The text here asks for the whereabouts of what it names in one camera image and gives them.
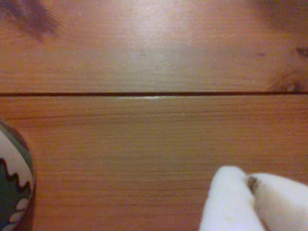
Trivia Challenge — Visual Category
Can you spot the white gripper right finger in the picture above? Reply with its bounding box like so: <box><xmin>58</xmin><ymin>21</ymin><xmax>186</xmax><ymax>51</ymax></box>
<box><xmin>247</xmin><ymin>172</ymin><xmax>308</xmax><ymax>231</ymax></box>

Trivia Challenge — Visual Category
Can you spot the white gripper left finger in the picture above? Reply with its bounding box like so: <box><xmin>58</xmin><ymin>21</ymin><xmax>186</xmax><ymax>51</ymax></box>
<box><xmin>198</xmin><ymin>165</ymin><xmax>266</xmax><ymax>231</ymax></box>

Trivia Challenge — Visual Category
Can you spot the white mug with green pattern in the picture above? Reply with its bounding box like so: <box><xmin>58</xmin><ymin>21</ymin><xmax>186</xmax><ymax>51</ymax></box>
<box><xmin>0</xmin><ymin>121</ymin><xmax>36</xmax><ymax>231</ymax></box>

